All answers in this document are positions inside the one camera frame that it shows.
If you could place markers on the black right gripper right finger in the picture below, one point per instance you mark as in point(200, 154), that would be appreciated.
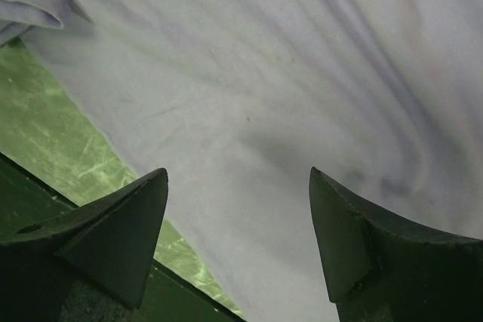
point(379, 266)

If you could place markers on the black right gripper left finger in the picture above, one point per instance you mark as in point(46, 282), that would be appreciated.
point(89, 264)

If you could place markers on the lavender t-shirt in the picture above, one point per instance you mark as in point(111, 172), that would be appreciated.
point(239, 99)

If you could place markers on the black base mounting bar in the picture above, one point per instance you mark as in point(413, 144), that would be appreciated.
point(26, 200)

